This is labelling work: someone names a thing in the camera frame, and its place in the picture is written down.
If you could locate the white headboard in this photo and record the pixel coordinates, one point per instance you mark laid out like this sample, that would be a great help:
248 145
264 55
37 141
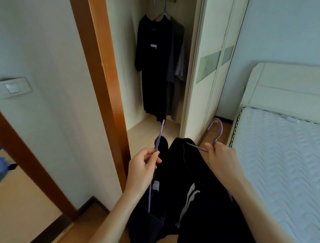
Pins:
282 87

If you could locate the black Li-Ning t-shirt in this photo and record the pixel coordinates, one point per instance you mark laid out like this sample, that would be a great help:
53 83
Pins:
152 75

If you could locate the grey owl t-shirt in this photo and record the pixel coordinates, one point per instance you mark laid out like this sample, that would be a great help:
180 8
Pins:
178 57

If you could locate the white wall light switch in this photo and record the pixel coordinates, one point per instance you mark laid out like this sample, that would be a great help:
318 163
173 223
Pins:
15 87

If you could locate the person's left hand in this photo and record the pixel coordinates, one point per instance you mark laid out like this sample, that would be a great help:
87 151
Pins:
141 170

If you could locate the brown wooden door frame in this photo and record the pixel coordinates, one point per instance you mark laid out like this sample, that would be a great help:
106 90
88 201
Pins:
37 170

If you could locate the navy shorts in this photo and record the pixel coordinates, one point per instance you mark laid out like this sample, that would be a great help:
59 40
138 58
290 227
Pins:
160 212

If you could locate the wardrobe sliding door floral glass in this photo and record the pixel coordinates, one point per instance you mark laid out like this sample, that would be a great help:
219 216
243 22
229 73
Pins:
232 30
207 37

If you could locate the person's right forearm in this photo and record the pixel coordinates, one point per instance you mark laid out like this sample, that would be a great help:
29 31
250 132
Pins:
260 215

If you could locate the person's right hand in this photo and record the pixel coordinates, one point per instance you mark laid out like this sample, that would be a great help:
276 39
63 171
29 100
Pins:
225 165

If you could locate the blue hanger of black shirt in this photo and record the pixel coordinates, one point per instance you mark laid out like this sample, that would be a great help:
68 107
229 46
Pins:
165 10

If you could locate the white mattress tag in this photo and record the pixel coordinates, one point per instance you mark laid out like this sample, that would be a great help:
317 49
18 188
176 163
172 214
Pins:
291 119

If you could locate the white quilted mattress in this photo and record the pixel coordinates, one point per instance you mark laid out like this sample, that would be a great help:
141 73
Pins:
280 162

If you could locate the person's left forearm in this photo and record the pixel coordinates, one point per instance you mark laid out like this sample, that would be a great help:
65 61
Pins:
115 217

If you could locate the dark grey pants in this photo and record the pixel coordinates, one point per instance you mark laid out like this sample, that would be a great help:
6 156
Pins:
207 207

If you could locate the white wooden wardrobe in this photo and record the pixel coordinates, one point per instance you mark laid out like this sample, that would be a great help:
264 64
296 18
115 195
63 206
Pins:
120 62

